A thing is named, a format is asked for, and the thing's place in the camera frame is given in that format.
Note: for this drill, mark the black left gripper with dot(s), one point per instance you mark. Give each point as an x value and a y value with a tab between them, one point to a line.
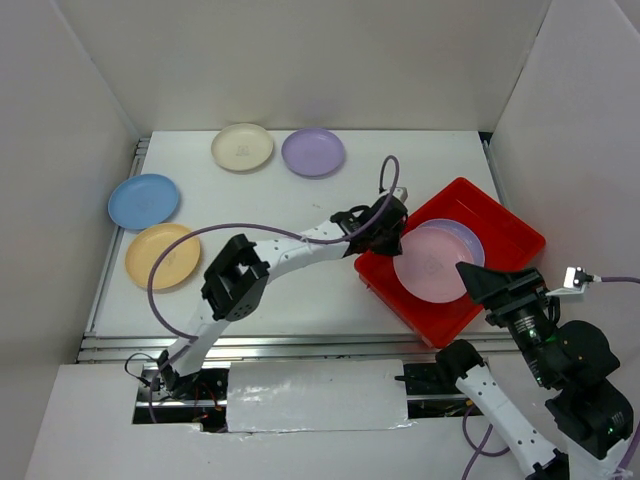
393	247

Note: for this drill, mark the blue plate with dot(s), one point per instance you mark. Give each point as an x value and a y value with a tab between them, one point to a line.
143	201

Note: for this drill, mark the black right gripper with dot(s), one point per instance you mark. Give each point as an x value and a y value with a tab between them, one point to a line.
520	286

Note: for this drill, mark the white tape patch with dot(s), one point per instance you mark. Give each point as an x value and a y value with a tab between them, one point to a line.
316	396

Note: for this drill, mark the purple plate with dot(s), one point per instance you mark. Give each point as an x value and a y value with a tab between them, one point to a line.
463	233
313	152

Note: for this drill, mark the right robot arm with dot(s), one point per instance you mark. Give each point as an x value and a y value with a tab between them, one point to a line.
573	359

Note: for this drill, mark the pink plate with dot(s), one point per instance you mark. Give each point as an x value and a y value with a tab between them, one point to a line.
426	268

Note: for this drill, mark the cream plate at back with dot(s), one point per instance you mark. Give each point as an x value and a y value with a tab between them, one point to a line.
242	147

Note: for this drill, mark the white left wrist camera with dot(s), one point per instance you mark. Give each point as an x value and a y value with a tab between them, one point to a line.
400	193

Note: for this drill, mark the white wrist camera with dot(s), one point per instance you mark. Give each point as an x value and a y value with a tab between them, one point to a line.
576	281
400	193

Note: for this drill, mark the red plastic bin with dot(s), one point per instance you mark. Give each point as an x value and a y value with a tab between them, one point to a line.
509	245

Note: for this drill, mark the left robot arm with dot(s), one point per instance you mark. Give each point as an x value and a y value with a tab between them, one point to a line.
236	279

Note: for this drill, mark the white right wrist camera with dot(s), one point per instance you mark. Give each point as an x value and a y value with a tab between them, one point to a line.
576	281

